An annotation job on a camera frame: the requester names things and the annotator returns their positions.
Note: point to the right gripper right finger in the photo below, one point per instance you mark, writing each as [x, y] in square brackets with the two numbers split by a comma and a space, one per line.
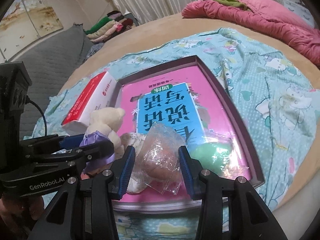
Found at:
[190, 169]

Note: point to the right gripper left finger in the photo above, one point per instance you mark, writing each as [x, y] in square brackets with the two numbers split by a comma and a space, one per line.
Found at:
[122, 169]

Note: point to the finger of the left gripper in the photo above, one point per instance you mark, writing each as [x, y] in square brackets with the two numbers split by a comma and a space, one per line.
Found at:
[72, 159]
[53, 142]

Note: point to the white floral scrunchie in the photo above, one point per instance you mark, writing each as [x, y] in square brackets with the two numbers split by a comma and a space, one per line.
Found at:
[135, 159]

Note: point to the plush bear purple bow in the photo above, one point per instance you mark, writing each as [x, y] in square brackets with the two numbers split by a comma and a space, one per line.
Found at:
[104, 124]

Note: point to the green sponge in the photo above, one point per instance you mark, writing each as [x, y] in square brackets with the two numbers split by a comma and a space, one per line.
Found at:
[221, 156]

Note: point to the pink sponge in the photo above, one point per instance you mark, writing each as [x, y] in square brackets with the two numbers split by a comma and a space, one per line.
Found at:
[157, 165]

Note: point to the person's left hand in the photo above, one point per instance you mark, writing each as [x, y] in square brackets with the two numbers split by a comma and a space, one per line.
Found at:
[15, 206]

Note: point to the red white tissue pack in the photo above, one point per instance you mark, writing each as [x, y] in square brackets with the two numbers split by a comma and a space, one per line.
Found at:
[96, 95]

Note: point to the pink blue book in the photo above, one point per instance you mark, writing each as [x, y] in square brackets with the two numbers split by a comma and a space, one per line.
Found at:
[185, 100]

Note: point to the dark shallow tray box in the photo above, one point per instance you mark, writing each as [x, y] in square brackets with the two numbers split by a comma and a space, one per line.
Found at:
[173, 206]

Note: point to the grey quilted sofa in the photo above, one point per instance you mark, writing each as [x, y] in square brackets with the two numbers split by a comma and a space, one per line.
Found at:
[49, 65]

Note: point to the hello kitty blue cloth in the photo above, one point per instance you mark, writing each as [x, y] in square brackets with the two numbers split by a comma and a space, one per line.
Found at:
[275, 100]

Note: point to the stack of folded clothes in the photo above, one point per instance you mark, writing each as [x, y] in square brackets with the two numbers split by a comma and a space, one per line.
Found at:
[112, 25]

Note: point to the pink quilt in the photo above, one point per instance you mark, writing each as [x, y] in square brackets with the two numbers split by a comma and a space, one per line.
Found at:
[264, 16]

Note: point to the white drawer cabinet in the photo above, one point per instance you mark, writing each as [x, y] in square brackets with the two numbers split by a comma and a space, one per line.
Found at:
[297, 6]

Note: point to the wall painting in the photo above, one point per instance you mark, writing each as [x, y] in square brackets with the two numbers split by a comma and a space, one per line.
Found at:
[25, 22]

